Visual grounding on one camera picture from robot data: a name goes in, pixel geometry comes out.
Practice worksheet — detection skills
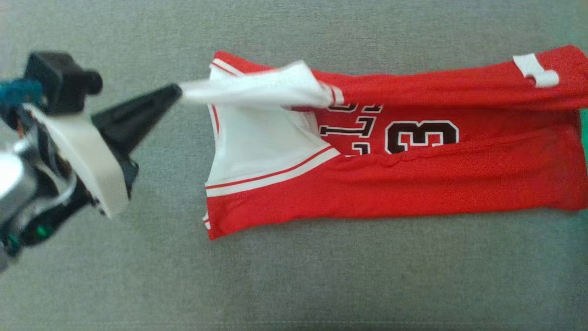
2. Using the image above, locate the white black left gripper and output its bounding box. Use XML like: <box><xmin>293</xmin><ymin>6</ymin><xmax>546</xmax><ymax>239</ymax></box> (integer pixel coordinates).
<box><xmin>24</xmin><ymin>83</ymin><xmax>183</xmax><ymax>220</ymax></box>

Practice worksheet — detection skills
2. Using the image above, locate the teal blue cable connector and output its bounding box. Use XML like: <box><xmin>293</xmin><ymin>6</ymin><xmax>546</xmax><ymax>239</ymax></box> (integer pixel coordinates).
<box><xmin>0</xmin><ymin>78</ymin><xmax>45</xmax><ymax>116</ymax></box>

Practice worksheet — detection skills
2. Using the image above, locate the grey fabric sofa chaise seat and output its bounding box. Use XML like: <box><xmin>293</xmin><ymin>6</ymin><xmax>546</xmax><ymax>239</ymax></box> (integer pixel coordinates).
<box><xmin>0</xmin><ymin>0</ymin><xmax>588</xmax><ymax>331</ymax></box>

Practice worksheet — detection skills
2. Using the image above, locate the red white basketball jersey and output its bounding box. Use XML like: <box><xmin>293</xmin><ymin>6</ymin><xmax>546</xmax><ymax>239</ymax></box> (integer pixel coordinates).
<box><xmin>178</xmin><ymin>44</ymin><xmax>588</xmax><ymax>241</ymax></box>

